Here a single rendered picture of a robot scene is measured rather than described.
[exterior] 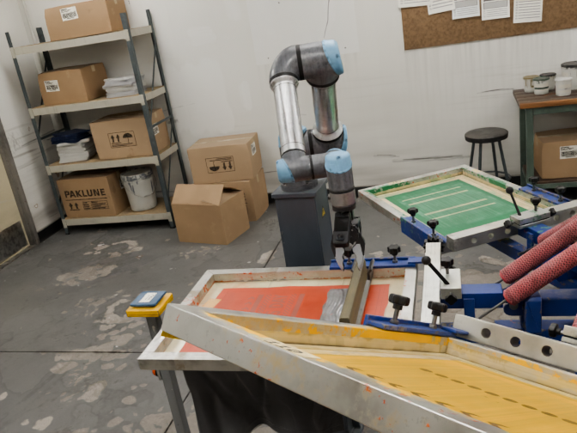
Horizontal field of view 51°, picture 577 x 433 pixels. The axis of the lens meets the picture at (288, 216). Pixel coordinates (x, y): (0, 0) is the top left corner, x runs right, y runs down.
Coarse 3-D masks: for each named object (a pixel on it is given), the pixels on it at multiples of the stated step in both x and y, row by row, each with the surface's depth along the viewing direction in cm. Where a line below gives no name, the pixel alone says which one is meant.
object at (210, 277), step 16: (208, 272) 227; (224, 272) 225; (240, 272) 223; (256, 272) 221; (272, 272) 219; (288, 272) 218; (304, 272) 216; (320, 272) 215; (336, 272) 213; (352, 272) 212; (384, 272) 209; (400, 272) 207; (416, 272) 203; (208, 288) 220; (192, 304) 207; (160, 336) 188; (144, 352) 180; (160, 352) 179; (176, 352) 177; (192, 352) 176; (208, 352) 175; (144, 368) 178; (160, 368) 177; (176, 368) 175; (192, 368) 174; (208, 368) 172; (224, 368) 171; (240, 368) 170
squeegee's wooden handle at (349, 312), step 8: (360, 272) 192; (352, 280) 188; (360, 280) 189; (352, 288) 183; (360, 288) 188; (352, 296) 178; (360, 296) 187; (344, 304) 175; (352, 304) 174; (360, 304) 186; (344, 312) 170; (352, 312) 172; (344, 320) 168; (352, 320) 172
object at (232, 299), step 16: (240, 288) 219; (256, 288) 217; (272, 288) 215; (288, 288) 213; (304, 288) 211; (320, 288) 209; (336, 288) 207; (384, 288) 202; (224, 304) 209; (240, 304) 207; (304, 304) 200; (320, 304) 198; (368, 304) 194; (384, 304) 192
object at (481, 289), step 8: (464, 288) 177; (472, 288) 176; (480, 288) 175; (488, 288) 175; (496, 288) 174; (464, 296) 174; (472, 296) 174; (480, 296) 173; (488, 296) 172; (496, 296) 172; (448, 304) 176; (456, 304) 176; (480, 304) 174; (488, 304) 173; (496, 304) 173
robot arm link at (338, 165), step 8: (336, 152) 174; (344, 152) 172; (328, 160) 171; (336, 160) 170; (344, 160) 170; (328, 168) 172; (336, 168) 170; (344, 168) 170; (328, 176) 173; (336, 176) 171; (344, 176) 171; (352, 176) 173; (328, 184) 175; (336, 184) 172; (344, 184) 172; (352, 184) 173; (336, 192) 173; (344, 192) 173
